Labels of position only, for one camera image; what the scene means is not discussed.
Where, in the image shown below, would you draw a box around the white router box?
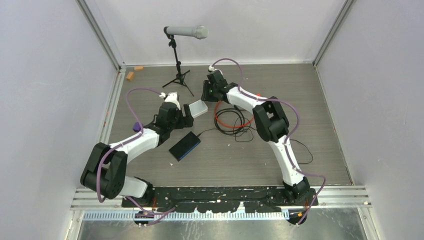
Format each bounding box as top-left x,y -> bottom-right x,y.
188,100 -> 208,119

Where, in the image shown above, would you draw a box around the black network switch blue ports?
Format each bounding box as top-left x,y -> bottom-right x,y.
168,131 -> 201,162

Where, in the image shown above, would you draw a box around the red ethernet cable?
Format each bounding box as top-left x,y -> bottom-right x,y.
213,99 -> 256,130

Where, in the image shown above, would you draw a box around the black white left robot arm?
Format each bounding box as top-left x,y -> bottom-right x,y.
80,102 -> 194,207

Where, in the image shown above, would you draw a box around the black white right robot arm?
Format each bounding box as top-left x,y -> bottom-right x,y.
201,70 -> 314,205

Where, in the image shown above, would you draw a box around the black microphone tripod stand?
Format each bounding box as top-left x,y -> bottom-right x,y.
162,33 -> 195,97

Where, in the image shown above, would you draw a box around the purple toy block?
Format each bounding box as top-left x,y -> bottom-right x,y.
132,122 -> 143,133

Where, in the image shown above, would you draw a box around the tan wooden block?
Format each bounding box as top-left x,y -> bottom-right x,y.
125,71 -> 135,82
133,65 -> 144,71

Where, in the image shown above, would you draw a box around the grey microphone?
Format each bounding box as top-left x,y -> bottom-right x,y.
163,25 -> 209,40

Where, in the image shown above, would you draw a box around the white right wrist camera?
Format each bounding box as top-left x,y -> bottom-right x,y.
208,65 -> 223,75

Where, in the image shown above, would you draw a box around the black ethernet cable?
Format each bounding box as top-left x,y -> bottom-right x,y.
213,105 -> 256,136

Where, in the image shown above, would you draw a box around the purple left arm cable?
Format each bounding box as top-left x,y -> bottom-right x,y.
96,87 -> 176,226

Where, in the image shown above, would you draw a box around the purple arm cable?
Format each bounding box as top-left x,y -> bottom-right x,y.
208,58 -> 327,228
96,87 -> 176,226

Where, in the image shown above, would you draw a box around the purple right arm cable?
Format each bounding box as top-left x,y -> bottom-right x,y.
208,58 -> 327,228

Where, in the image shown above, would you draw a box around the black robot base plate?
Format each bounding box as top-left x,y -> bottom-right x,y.
121,186 -> 316,214

